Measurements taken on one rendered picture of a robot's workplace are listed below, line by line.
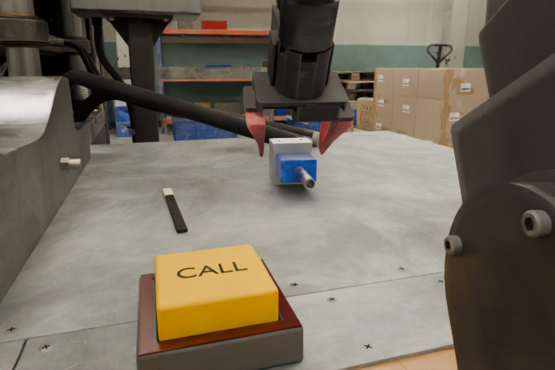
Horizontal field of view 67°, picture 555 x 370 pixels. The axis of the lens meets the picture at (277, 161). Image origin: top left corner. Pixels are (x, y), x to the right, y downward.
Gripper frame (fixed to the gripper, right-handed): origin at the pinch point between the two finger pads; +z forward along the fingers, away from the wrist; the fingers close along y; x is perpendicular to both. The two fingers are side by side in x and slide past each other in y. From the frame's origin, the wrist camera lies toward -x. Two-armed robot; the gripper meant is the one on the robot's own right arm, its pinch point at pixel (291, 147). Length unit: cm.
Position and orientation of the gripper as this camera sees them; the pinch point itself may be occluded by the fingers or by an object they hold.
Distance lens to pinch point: 54.0
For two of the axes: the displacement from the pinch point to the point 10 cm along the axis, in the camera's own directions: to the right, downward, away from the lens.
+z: -0.7, 7.4, 6.7
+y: -9.9, 0.3, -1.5
